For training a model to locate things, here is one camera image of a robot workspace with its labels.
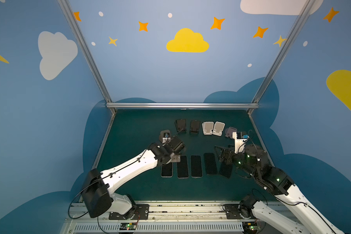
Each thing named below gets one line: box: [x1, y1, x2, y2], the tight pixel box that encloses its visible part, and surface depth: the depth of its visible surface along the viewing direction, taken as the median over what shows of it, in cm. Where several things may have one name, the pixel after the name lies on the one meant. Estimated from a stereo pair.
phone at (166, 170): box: [160, 161, 174, 178], surface depth 90 cm
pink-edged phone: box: [176, 155, 190, 179], surface depth 90 cm
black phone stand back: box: [189, 119, 200, 135], surface depth 108 cm
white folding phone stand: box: [212, 121, 225, 137], surface depth 106 cm
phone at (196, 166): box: [190, 155, 203, 178], surface depth 92 cm
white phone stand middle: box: [201, 121, 215, 135], surface depth 106 cm
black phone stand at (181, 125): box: [174, 118, 187, 133], surface depth 109 cm
